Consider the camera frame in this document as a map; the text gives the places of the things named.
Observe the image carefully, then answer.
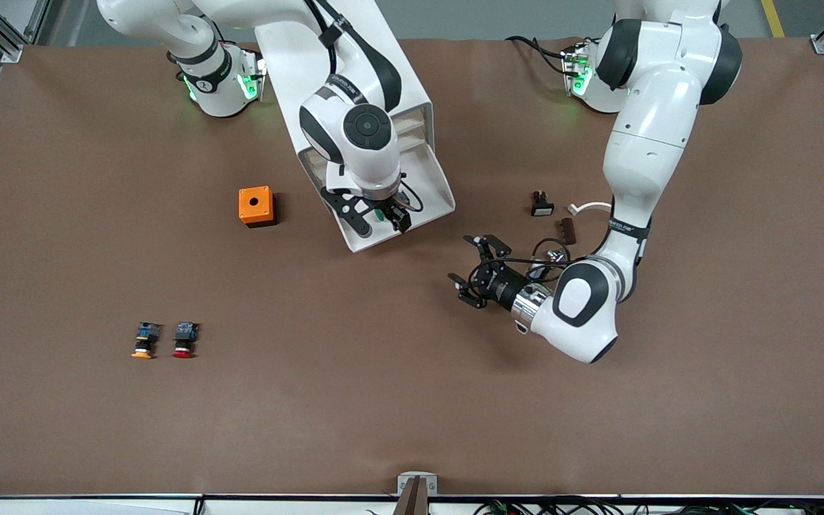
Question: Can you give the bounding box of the red push button switch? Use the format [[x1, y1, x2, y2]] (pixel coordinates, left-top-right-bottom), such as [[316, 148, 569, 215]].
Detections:
[[172, 322, 201, 359]]

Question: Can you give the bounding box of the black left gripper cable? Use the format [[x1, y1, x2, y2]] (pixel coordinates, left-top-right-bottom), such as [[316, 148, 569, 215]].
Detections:
[[530, 238, 572, 281]]

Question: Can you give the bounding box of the yellow push button switch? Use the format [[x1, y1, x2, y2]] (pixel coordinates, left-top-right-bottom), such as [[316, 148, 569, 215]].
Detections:
[[131, 322, 163, 360]]

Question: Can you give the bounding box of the brown camera pole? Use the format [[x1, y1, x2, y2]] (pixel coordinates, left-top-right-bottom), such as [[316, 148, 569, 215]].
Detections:
[[392, 476, 431, 515]]

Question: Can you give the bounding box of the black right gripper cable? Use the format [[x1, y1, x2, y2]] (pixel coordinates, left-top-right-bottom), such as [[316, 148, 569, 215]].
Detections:
[[398, 170, 425, 215]]

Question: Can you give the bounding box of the black cable bundle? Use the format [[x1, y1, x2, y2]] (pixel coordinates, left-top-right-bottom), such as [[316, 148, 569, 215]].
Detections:
[[473, 499, 824, 515]]

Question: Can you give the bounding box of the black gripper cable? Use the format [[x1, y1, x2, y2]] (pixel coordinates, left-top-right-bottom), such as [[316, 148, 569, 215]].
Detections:
[[530, 238, 572, 281], [398, 170, 425, 215]]

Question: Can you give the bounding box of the grey mount bracket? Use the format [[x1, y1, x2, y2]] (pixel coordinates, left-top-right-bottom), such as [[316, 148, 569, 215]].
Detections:
[[398, 471, 438, 497]]

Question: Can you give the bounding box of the brown table cover sheet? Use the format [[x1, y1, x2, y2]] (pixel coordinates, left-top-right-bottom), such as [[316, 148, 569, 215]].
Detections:
[[0, 36, 824, 498]]

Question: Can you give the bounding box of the black arm base cable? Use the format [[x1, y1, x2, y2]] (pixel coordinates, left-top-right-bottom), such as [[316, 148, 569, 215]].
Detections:
[[505, 34, 572, 76]]

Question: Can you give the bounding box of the orange button enclosure box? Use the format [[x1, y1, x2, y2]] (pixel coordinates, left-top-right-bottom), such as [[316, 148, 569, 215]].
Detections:
[[238, 186, 278, 228]]

